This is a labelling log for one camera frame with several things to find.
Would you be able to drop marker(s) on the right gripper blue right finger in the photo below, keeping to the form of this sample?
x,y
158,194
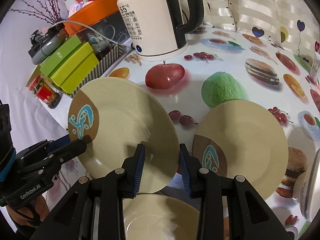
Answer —
x,y
190,171

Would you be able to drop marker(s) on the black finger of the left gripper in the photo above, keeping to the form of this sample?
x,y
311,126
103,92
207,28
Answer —
x,y
65,149

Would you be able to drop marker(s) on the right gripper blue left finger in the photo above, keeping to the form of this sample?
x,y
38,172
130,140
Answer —
x,y
133,167

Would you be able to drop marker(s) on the beige plate bottom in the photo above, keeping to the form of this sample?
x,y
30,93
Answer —
x,y
153,216

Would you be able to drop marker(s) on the beige plate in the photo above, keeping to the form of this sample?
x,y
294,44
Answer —
x,y
240,137
112,116
153,216

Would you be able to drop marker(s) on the white bowl blue rim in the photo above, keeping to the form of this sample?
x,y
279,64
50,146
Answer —
x,y
306,190

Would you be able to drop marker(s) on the left hand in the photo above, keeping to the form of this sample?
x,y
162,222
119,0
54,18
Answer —
x,y
40,207

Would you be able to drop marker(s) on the red label jar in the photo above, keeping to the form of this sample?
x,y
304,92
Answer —
x,y
44,92

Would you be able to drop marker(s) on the striped black white box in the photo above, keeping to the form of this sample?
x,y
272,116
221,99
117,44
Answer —
x,y
101,67

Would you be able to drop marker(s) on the yellow-green box lower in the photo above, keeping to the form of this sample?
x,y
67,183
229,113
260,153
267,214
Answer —
x,y
74,70

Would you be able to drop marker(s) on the green box upper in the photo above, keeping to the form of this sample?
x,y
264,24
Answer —
x,y
50,65

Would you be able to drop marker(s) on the grey device with clamp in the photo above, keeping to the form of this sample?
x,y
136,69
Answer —
x,y
44,44

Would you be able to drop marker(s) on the fruit print tablecloth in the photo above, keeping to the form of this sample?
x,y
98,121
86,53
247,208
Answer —
x,y
215,68

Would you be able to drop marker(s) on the purple branch decoration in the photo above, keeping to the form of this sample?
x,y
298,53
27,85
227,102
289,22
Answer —
x,y
49,11

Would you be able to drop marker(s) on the orange box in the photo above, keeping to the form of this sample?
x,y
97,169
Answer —
x,y
95,12

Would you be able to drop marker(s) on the white electric kettle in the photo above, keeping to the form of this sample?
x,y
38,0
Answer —
x,y
156,27

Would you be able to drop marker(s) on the striped heart curtain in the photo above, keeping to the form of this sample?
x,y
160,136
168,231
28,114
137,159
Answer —
x,y
288,22

